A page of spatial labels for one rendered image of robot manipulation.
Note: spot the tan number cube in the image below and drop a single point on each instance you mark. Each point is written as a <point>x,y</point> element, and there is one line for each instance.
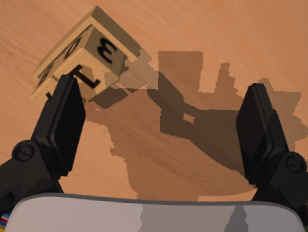
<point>94,60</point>
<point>46,84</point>

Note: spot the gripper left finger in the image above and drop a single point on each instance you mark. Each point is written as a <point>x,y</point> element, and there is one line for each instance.
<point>53,149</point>

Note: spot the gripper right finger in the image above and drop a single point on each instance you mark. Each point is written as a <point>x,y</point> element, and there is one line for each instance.
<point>266,157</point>

